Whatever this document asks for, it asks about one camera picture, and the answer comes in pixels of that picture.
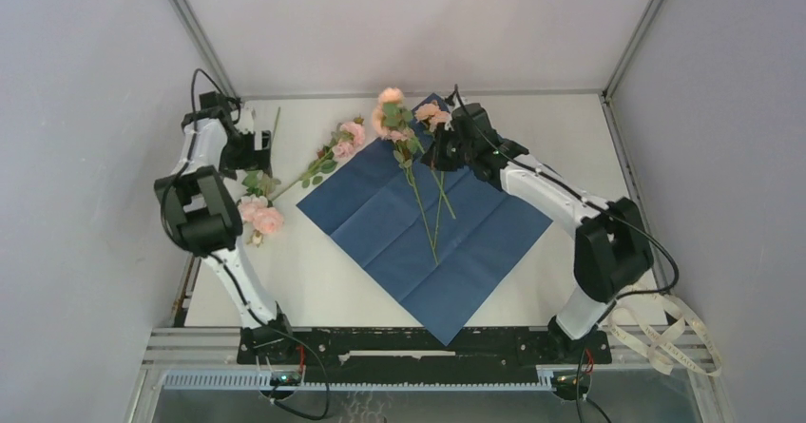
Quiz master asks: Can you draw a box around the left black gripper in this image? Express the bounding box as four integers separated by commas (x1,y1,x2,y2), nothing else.
219,129,272,181

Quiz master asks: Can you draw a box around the blue wrapping paper sheet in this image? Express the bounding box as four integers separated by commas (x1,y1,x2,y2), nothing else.
297,127,551,342

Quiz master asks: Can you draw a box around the pink flower bunch stem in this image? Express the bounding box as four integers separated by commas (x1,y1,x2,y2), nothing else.
269,115,366,202

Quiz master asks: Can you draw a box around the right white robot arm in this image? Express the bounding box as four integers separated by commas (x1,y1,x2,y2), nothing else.
421,97,654,362

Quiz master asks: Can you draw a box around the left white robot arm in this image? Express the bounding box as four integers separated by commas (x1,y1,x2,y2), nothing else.
154,91,297,363

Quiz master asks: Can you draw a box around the left circuit board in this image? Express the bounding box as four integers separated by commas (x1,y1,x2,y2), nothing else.
269,373,302,388

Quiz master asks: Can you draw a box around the white printed ribbon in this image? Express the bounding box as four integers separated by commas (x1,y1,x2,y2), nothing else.
604,294,723,377

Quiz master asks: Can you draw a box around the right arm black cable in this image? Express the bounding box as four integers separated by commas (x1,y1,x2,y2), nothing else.
443,84,681,301

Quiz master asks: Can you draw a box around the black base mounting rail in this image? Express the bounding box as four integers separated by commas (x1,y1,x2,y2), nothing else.
236,327,613,380

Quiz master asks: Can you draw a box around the white slotted cable duct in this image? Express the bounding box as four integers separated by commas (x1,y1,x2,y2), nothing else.
163,370,555,392

